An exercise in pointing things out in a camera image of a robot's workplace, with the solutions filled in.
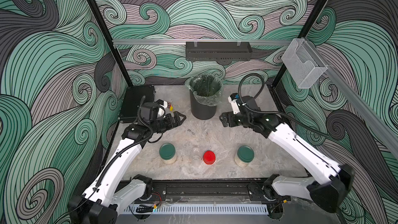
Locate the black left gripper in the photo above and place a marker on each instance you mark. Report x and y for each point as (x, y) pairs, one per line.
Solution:
(169, 122)

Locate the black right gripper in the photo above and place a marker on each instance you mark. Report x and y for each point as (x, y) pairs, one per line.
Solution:
(230, 115)

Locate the green-lidded oatmeal jar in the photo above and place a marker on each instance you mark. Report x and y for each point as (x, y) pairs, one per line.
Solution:
(244, 156)
(167, 153)

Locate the red jar lid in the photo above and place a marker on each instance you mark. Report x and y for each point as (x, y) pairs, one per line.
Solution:
(209, 157)

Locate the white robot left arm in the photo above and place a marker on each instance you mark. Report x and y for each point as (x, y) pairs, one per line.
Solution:
(102, 202)

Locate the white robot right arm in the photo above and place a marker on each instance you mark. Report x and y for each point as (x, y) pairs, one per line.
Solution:
(329, 182)

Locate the red yellow toy car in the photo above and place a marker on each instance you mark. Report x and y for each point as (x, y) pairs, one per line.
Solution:
(169, 106)

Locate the black trash bin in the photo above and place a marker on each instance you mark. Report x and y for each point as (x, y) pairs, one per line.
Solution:
(200, 111)

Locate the clear plastic bin liner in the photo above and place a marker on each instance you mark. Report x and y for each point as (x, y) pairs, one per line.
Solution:
(206, 89)

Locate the black hard case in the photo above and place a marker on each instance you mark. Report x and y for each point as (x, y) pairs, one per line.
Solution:
(132, 99)

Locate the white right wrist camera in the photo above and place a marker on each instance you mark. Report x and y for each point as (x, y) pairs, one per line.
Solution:
(235, 102)

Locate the black wall-mounted tray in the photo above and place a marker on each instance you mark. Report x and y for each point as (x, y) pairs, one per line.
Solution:
(219, 52)

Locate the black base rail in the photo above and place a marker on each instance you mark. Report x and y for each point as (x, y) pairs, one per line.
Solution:
(264, 190)

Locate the aluminium wall rail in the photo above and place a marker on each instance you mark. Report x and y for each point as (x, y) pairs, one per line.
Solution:
(156, 41)
(345, 78)

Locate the white slotted cable duct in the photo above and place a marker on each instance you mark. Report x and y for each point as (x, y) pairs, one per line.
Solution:
(211, 209)

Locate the clear acrylic wall holder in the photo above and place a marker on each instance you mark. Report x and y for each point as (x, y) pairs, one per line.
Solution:
(304, 62)

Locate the aluminium right wall rail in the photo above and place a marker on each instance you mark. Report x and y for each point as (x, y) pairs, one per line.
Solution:
(345, 78)

